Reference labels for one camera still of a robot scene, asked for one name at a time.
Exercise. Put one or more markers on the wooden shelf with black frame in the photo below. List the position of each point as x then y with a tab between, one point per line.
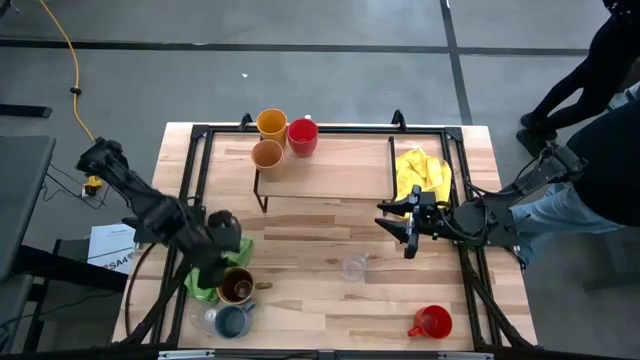
340	175

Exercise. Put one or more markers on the yellow plastic cup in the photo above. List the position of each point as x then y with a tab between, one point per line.
272	125

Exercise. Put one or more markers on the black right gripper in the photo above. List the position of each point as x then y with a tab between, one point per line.
425	220

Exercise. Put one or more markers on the black table rig frame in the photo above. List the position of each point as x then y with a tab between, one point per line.
360	130

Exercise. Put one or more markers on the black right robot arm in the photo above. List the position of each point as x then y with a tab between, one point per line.
490	220

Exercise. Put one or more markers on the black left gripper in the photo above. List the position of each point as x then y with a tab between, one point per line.
222	232

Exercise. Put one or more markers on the white printed paper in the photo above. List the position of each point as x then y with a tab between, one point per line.
110	245

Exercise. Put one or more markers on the silver bracket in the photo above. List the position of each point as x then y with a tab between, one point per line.
186	354
465	355

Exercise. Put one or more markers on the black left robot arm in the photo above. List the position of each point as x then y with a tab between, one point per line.
145	200

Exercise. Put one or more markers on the grey blue mug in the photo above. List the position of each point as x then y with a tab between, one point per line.
232	322

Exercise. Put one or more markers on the brown green glazed mug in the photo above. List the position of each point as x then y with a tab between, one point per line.
236	286

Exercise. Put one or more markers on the grey desk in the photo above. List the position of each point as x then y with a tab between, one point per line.
22	200

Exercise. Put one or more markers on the clear footed glass mug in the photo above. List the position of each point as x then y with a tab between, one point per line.
354	267

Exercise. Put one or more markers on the green cloth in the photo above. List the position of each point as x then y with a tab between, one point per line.
242	250

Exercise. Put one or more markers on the orange plastic cup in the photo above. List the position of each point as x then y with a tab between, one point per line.
267	155

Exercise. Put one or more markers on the person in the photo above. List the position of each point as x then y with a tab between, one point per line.
610	165
625	97
590	70

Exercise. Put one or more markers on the yellow cloth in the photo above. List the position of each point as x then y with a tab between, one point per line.
425	167

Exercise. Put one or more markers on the yellow power plug box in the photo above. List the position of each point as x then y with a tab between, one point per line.
92	185

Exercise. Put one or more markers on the black flat bar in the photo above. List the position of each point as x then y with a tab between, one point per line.
25	111

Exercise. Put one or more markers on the clear plastic cup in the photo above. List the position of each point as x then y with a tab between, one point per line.
201	316

